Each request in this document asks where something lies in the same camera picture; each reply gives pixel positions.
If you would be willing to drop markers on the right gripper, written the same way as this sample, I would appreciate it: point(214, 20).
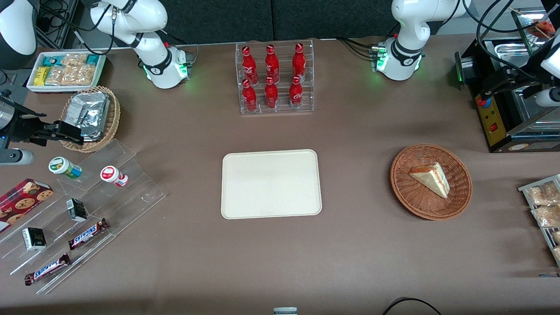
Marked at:
point(22, 127)

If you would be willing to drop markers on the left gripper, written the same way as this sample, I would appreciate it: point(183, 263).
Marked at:
point(506, 79)

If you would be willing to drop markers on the triangular sandwich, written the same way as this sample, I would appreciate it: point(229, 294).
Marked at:
point(432, 179)

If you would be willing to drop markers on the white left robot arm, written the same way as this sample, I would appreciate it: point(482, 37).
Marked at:
point(400, 52)

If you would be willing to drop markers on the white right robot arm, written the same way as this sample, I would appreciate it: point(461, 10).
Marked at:
point(157, 65)

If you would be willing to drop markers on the light wicker basket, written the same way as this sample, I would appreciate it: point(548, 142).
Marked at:
point(113, 118)

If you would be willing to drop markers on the white snack tray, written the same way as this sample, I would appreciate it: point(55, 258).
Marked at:
point(33, 85)

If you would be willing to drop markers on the metal snack tray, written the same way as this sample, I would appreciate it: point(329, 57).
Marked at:
point(525, 189)

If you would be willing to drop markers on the brown wicker basket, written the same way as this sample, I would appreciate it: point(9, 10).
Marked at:
point(415, 197)

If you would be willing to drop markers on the cream plastic tray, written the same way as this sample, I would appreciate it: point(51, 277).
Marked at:
point(271, 186)

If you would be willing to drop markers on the silver foil packet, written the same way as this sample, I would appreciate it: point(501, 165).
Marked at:
point(87, 111)

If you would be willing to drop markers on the green lid yogurt cup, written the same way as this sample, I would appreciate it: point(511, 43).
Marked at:
point(63, 167)

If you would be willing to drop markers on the clear bag of crackers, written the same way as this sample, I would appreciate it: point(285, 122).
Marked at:
point(73, 59)
point(79, 75)
point(55, 75)

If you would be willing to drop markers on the red lid yogurt cup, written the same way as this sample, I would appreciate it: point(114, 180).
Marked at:
point(111, 175)

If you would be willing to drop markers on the yellow snack pack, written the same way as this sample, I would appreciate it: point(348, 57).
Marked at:
point(41, 76)

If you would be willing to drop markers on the teal snack pack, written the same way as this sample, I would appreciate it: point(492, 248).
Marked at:
point(92, 59)
point(51, 61)

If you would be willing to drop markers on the small black carton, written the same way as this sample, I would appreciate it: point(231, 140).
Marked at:
point(77, 210)
point(34, 239)

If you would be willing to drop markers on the red cookie box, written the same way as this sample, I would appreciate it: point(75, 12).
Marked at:
point(22, 199)

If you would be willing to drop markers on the clear acrylic stepped display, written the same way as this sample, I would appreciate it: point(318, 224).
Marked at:
point(135, 197)

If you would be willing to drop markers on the Snickers chocolate bar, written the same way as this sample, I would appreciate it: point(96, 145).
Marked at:
point(47, 269)
point(87, 234)

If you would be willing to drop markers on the clear bag of nuts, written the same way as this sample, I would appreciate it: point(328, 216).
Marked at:
point(547, 215)
point(557, 253)
point(556, 237)
point(544, 193)

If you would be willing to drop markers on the red cola bottle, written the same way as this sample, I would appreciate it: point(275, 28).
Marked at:
point(271, 95)
point(249, 97)
point(299, 62)
point(271, 64)
point(249, 65)
point(296, 94)

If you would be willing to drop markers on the clear acrylic bottle rack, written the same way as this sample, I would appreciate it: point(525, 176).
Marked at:
point(282, 109)

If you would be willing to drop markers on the grey object at table edge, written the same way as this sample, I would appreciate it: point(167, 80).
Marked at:
point(285, 311)

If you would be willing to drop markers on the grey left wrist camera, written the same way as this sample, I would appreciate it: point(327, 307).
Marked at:
point(549, 97)

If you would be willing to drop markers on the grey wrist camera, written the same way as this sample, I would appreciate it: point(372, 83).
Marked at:
point(15, 156)
point(549, 97)

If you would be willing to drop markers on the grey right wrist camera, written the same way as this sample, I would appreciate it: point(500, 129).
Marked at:
point(15, 156)

